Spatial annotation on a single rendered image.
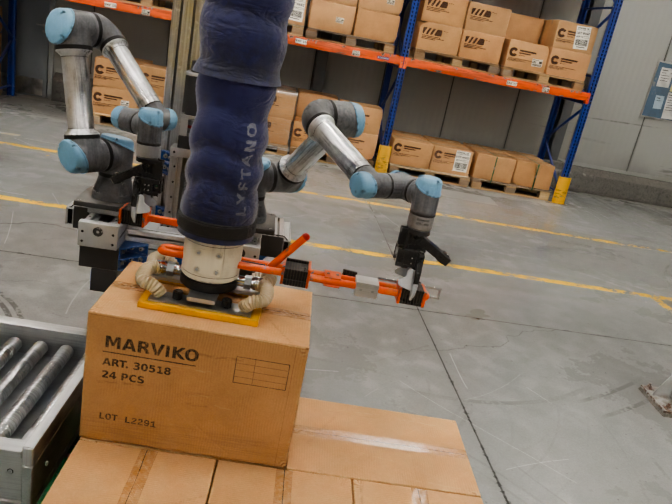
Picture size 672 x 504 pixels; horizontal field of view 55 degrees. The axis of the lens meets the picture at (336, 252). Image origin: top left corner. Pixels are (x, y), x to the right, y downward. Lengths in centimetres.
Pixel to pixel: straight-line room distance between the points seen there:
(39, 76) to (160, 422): 922
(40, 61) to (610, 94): 887
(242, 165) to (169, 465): 86
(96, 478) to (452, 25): 810
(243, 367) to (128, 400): 34
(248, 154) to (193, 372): 62
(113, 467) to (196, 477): 23
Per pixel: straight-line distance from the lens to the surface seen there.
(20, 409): 218
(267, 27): 170
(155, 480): 191
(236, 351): 179
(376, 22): 904
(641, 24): 1168
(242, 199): 179
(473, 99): 1075
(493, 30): 941
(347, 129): 216
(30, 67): 1089
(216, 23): 171
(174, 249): 195
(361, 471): 205
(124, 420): 197
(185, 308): 185
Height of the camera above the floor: 177
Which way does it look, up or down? 19 degrees down
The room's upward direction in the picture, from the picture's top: 11 degrees clockwise
